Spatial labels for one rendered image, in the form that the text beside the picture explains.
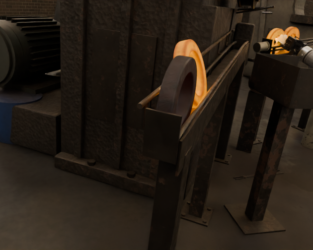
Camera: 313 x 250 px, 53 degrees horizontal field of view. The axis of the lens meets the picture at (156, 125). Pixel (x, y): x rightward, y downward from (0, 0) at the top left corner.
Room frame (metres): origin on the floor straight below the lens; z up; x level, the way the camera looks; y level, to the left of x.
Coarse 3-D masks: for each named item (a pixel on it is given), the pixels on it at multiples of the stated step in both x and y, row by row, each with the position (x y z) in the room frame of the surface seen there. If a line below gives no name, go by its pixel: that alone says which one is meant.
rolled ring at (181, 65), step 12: (180, 60) 0.63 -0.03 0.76; (192, 60) 0.66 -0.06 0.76; (168, 72) 0.60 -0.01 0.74; (180, 72) 0.60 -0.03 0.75; (192, 72) 0.68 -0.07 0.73; (168, 84) 0.58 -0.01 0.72; (180, 84) 0.60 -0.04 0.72; (192, 84) 0.71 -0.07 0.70; (168, 96) 0.57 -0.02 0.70; (180, 96) 0.72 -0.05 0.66; (192, 96) 0.72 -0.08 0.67; (156, 108) 0.58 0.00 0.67; (168, 108) 0.57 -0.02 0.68; (180, 108) 0.70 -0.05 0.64
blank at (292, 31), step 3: (288, 27) 2.17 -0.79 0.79; (291, 27) 2.16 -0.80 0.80; (294, 27) 2.16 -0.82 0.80; (285, 30) 2.16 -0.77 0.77; (288, 30) 2.14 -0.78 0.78; (291, 30) 2.15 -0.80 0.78; (294, 30) 2.17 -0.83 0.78; (297, 30) 2.19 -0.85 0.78; (285, 33) 2.14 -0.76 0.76; (288, 33) 2.13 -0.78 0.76; (291, 33) 2.15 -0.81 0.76; (294, 33) 2.17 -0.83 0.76; (297, 33) 2.19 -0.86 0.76; (294, 36) 2.19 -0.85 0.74; (297, 36) 2.20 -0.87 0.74
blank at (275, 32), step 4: (276, 28) 2.08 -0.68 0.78; (272, 32) 2.05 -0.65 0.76; (276, 32) 2.06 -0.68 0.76; (280, 32) 2.08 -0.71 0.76; (284, 32) 2.11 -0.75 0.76; (268, 36) 2.05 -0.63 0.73; (272, 36) 2.04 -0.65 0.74; (276, 36) 2.06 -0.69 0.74; (272, 44) 2.05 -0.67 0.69; (276, 44) 2.11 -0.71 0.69; (276, 48) 2.08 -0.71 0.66; (280, 48) 2.11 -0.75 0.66; (276, 52) 2.09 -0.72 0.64
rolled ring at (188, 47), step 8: (184, 40) 0.86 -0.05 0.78; (192, 40) 0.88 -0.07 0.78; (176, 48) 0.82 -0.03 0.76; (184, 48) 0.81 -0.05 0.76; (192, 48) 0.86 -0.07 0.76; (192, 56) 0.90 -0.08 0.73; (200, 56) 0.92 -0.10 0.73; (200, 64) 0.91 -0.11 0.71; (200, 72) 0.91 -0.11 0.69; (200, 80) 0.90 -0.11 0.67; (200, 88) 0.88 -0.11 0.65; (200, 96) 0.83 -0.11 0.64
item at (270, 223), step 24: (264, 72) 1.17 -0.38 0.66; (288, 72) 1.05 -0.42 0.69; (312, 72) 1.02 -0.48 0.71; (288, 96) 1.02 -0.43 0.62; (312, 96) 1.02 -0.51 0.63; (288, 120) 1.15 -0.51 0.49; (264, 144) 1.18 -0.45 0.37; (264, 168) 1.15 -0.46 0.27; (264, 192) 1.15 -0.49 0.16; (240, 216) 1.17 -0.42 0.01; (264, 216) 1.19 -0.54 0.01
